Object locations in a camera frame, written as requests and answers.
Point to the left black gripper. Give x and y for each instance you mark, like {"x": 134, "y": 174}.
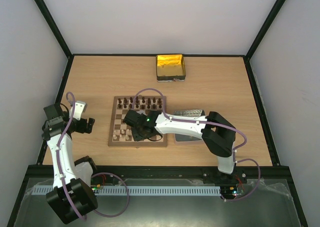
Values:
{"x": 82, "y": 129}

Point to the wooden chess board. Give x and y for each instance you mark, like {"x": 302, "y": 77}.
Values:
{"x": 120, "y": 134}

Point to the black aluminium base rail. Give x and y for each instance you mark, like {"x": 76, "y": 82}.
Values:
{"x": 209, "y": 175}

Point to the white slotted cable duct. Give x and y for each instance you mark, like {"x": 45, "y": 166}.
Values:
{"x": 159, "y": 191}

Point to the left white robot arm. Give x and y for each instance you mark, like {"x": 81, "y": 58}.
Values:
{"x": 72, "y": 196}

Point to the gold tin box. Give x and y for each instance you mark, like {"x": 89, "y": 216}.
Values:
{"x": 170, "y": 68}

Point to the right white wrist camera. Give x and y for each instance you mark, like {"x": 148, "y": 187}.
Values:
{"x": 141, "y": 112}

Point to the silver metal tray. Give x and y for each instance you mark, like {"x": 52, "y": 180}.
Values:
{"x": 180, "y": 138}

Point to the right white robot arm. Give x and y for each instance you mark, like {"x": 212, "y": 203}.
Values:
{"x": 215, "y": 131}

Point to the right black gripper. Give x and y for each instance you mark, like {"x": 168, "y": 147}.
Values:
{"x": 140, "y": 133}

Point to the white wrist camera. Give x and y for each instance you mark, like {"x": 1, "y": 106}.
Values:
{"x": 141, "y": 112}
{"x": 79, "y": 108}

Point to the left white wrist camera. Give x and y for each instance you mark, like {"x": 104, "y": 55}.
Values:
{"x": 79, "y": 108}

